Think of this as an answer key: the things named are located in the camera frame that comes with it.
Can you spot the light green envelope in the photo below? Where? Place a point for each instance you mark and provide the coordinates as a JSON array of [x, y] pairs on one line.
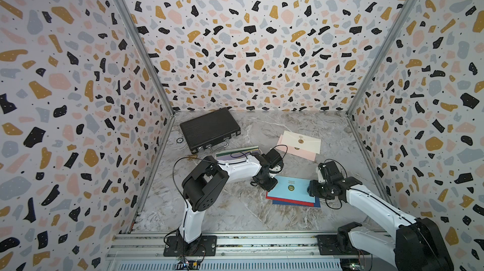
[[241, 150]]

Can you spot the corner aluminium post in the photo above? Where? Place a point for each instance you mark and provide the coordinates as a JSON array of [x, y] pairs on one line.
[[135, 37], [381, 54]]

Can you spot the left corner aluminium post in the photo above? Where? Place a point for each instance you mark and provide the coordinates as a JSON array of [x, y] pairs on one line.
[[135, 37]]

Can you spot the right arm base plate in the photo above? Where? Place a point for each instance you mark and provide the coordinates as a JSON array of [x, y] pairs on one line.
[[328, 244]]

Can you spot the right corner aluminium post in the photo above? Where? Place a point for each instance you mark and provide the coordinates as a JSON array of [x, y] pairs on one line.
[[381, 54]]

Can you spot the dark blue envelope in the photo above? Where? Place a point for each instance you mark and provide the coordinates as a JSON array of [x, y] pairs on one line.
[[302, 204]]

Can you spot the black briefcase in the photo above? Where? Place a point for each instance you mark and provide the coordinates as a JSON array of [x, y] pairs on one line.
[[209, 130]]

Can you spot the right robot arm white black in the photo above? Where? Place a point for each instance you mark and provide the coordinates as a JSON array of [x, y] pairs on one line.
[[408, 243]]

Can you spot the white storage box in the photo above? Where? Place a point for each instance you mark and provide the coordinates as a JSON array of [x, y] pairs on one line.
[[234, 161]]

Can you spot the red envelope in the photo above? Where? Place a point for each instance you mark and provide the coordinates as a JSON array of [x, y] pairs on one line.
[[286, 200]]

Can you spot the light blue envelope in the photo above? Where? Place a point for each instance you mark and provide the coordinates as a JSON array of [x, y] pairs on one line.
[[291, 188]]

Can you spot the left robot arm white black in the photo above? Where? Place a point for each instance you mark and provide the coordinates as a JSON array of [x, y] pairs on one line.
[[203, 185]]

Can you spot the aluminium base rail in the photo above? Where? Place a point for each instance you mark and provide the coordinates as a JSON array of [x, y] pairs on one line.
[[263, 250]]

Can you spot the pink envelope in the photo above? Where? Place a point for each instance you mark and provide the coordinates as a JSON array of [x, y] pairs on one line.
[[308, 155]]

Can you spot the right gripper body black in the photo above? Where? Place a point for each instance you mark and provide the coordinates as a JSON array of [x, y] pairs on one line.
[[319, 189]]

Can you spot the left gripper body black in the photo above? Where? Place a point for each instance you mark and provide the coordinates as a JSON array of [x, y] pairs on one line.
[[268, 183]]

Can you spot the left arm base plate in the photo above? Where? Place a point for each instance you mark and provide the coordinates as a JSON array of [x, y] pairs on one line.
[[176, 246]]

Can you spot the lavender envelope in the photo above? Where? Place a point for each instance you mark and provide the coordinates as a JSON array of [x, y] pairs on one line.
[[236, 156]]

